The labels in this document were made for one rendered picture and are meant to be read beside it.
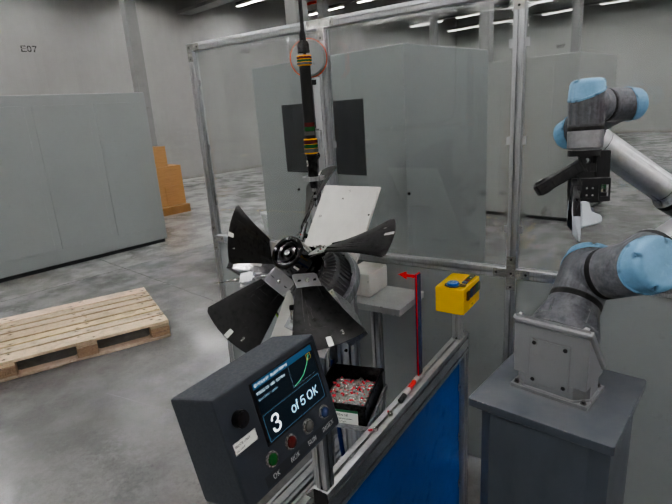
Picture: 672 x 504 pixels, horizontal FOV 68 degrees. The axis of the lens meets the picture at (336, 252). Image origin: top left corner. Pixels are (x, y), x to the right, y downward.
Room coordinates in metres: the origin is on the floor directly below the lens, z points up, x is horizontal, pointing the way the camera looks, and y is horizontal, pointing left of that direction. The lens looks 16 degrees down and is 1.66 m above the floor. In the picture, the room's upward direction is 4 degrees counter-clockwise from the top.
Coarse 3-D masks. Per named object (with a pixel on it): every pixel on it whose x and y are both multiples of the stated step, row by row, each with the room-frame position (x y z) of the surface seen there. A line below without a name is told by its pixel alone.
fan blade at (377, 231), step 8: (384, 224) 1.60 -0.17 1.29; (392, 224) 1.57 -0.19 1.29; (368, 232) 1.59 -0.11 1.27; (376, 232) 1.55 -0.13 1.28; (384, 232) 1.53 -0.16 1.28; (344, 240) 1.60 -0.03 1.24; (352, 240) 1.55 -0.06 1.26; (360, 240) 1.52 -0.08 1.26; (368, 240) 1.51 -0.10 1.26; (376, 240) 1.49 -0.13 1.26; (384, 240) 1.48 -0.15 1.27; (392, 240) 1.47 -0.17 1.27; (328, 248) 1.55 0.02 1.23; (336, 248) 1.53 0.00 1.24; (344, 248) 1.51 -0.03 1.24; (352, 248) 1.49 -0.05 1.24; (360, 248) 1.48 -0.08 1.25; (368, 248) 1.46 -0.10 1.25; (376, 248) 1.45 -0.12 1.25; (384, 248) 1.44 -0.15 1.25
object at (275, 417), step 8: (272, 408) 0.74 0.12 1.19; (280, 408) 0.75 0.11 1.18; (264, 416) 0.72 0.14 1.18; (272, 416) 0.73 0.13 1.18; (280, 416) 0.74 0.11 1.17; (272, 424) 0.72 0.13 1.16; (280, 424) 0.74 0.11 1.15; (288, 424) 0.75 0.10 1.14; (272, 432) 0.72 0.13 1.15; (280, 432) 0.73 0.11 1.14; (272, 440) 0.71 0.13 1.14
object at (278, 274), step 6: (276, 270) 1.60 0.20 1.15; (270, 276) 1.60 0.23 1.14; (276, 276) 1.60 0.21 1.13; (282, 276) 1.60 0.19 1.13; (270, 282) 1.59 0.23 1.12; (276, 282) 1.60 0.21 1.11; (282, 282) 1.60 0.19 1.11; (288, 282) 1.60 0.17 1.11; (276, 288) 1.59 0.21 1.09; (282, 288) 1.60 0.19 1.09; (288, 288) 1.60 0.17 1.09; (282, 294) 1.59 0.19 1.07
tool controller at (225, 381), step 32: (256, 352) 0.85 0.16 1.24; (288, 352) 0.81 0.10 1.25; (224, 384) 0.72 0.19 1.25; (256, 384) 0.73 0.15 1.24; (288, 384) 0.78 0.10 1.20; (320, 384) 0.84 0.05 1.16; (192, 416) 0.69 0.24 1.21; (224, 416) 0.67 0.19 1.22; (256, 416) 0.71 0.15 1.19; (288, 416) 0.76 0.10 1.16; (192, 448) 0.70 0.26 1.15; (224, 448) 0.65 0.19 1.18; (256, 448) 0.69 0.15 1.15; (224, 480) 0.66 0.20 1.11; (256, 480) 0.66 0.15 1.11
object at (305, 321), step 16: (304, 288) 1.51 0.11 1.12; (320, 288) 1.52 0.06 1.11; (304, 304) 1.45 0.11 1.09; (320, 304) 1.46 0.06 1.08; (336, 304) 1.48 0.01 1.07; (304, 320) 1.40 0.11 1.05; (320, 320) 1.41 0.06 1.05; (336, 320) 1.42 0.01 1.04; (352, 320) 1.42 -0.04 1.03; (320, 336) 1.36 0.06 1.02; (336, 336) 1.36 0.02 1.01; (352, 336) 1.37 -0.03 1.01
